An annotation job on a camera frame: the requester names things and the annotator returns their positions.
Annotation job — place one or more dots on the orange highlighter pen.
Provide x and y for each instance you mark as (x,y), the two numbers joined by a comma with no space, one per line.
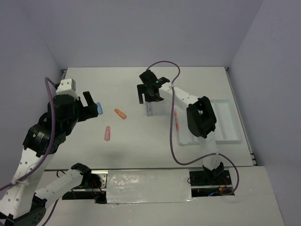
(176,120)

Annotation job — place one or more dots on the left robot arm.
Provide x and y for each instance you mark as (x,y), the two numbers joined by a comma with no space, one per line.
(23,204)

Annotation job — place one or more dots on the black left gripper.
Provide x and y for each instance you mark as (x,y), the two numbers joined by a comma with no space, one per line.
(90,111)

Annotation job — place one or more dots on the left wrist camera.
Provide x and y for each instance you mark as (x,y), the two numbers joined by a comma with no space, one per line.
(66,86)

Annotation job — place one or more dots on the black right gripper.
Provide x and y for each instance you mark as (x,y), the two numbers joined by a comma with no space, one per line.
(142,89)

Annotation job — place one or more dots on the pink highlighter cap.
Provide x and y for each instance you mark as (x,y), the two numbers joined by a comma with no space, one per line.
(107,135)

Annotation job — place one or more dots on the clear blue spray bottle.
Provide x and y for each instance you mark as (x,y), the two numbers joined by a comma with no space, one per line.
(149,109)

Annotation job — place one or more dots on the orange highlighter cap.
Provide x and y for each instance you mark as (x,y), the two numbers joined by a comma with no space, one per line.
(120,113)

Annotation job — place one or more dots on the clear plastic organizer tray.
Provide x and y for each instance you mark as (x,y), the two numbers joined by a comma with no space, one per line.
(226,132)

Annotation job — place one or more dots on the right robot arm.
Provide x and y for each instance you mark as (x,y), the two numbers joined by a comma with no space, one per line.
(201,119)

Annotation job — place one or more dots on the blue highlighter cap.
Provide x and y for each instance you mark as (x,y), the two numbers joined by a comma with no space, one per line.
(99,108)

